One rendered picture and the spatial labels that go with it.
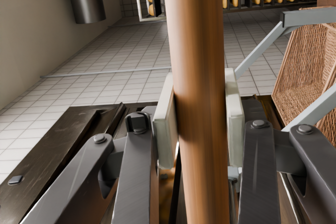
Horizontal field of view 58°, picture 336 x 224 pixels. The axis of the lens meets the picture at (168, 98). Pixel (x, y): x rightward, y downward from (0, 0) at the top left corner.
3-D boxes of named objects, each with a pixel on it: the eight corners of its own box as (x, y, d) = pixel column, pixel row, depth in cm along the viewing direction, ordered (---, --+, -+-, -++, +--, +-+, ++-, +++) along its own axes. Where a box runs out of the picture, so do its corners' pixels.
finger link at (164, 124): (173, 170, 16) (159, 170, 16) (182, 110, 22) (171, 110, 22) (166, 119, 15) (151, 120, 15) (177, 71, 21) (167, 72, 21)
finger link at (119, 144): (153, 180, 14) (92, 182, 14) (165, 126, 19) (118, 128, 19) (149, 153, 13) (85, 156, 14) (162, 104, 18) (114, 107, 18)
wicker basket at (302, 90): (373, 155, 117) (298, 157, 121) (322, 94, 167) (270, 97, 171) (398, 29, 97) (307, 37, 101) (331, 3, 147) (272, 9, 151)
